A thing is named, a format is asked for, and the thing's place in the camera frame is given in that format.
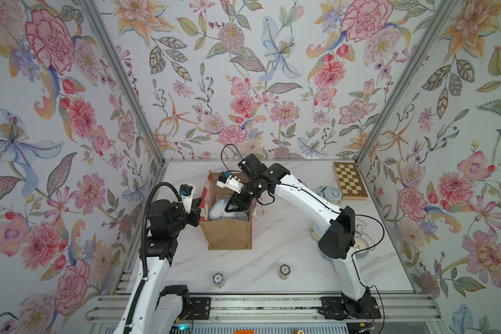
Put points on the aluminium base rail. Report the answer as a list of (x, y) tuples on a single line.
[(225, 308)]

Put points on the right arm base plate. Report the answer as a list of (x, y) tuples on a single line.
[(342, 308)]

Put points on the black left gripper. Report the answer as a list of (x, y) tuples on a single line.
[(195, 212)]

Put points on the light blue twin bell clock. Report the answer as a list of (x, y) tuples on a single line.
[(331, 194)]

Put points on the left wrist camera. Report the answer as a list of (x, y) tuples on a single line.
[(187, 193)]

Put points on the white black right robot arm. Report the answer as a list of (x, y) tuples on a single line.
[(338, 224)]

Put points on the small silver cylinder clock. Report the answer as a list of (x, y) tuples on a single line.
[(218, 280)]

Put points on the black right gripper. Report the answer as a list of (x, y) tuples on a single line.
[(237, 200)]

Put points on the mint round alarm clock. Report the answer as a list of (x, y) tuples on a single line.
[(316, 232)]

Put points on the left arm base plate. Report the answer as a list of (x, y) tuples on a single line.
[(195, 308)]

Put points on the wooden chess board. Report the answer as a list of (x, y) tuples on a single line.
[(349, 181)]

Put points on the small white square clock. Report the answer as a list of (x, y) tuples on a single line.
[(360, 226)]

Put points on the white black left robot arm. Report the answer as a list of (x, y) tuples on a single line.
[(155, 306)]

